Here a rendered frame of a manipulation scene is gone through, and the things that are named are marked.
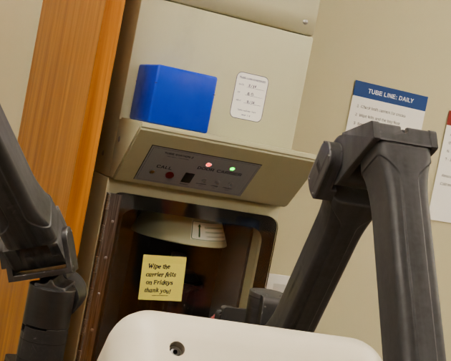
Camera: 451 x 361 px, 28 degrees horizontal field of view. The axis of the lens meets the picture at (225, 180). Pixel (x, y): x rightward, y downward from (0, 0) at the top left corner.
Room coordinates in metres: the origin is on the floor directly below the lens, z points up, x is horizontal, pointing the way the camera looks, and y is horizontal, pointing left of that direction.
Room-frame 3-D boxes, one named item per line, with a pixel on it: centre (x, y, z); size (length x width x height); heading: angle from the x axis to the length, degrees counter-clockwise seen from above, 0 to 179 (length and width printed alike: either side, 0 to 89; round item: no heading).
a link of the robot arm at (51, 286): (1.10, 0.18, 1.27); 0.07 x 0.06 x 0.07; 179
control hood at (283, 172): (1.47, 0.02, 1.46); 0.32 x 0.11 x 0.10; 114
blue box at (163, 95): (1.43, 0.11, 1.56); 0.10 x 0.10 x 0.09; 24
